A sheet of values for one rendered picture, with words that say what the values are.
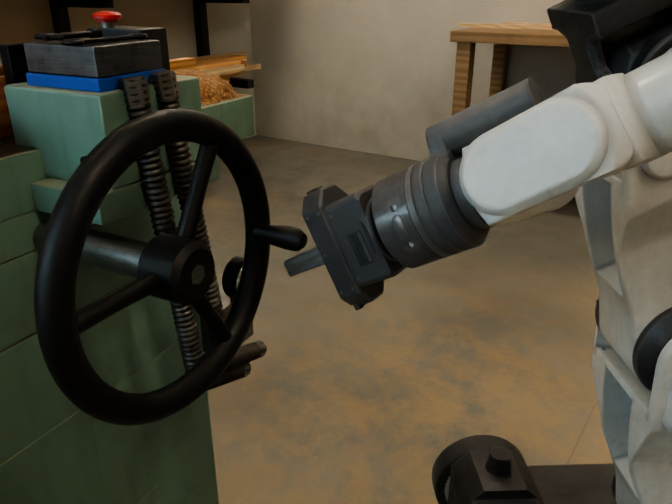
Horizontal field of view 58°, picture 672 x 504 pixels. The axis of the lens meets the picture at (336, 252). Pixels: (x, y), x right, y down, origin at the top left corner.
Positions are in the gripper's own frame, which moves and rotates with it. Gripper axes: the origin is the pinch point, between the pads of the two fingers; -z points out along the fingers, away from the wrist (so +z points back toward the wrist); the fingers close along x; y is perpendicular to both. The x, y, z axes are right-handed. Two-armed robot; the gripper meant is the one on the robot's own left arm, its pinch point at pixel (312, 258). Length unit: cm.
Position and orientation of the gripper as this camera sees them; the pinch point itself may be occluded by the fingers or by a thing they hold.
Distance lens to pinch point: 62.9
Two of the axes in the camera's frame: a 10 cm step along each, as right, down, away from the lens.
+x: -4.2, -9.1, -0.8
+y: -5.0, 3.0, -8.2
